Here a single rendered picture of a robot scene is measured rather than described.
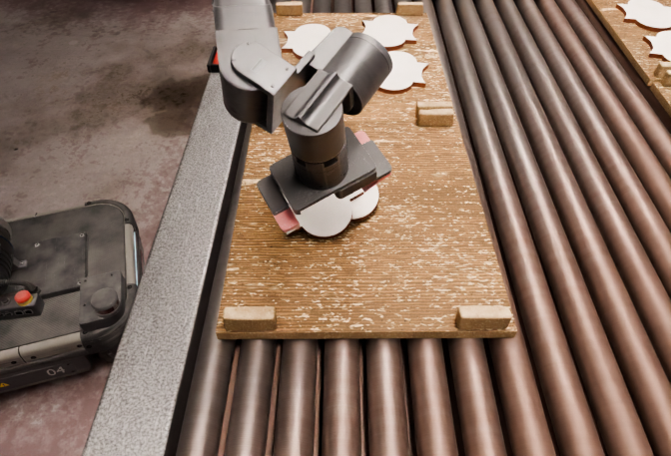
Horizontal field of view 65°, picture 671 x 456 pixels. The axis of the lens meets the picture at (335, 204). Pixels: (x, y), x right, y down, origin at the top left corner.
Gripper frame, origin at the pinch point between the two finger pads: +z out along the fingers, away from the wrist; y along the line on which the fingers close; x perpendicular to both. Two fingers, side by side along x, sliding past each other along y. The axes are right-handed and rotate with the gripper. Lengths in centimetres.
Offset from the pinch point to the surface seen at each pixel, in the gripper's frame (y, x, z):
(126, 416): 30.8, 10.7, -0.2
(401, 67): -29.5, -27.5, 20.8
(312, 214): 1.8, -2.5, 5.7
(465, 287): -9.7, 16.5, 5.5
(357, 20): -32, -49, 28
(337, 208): -1.6, -1.4, 5.7
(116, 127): 41, -150, 138
